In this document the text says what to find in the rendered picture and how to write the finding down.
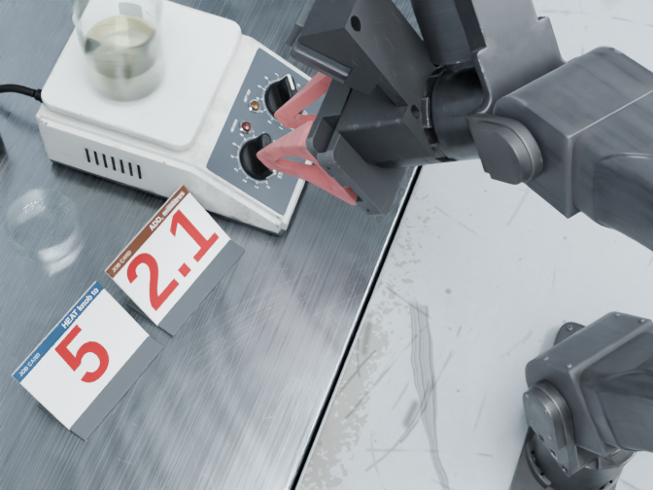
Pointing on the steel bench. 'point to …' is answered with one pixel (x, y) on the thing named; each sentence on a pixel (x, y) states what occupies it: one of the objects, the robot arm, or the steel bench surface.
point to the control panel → (273, 188)
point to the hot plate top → (159, 117)
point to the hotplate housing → (169, 161)
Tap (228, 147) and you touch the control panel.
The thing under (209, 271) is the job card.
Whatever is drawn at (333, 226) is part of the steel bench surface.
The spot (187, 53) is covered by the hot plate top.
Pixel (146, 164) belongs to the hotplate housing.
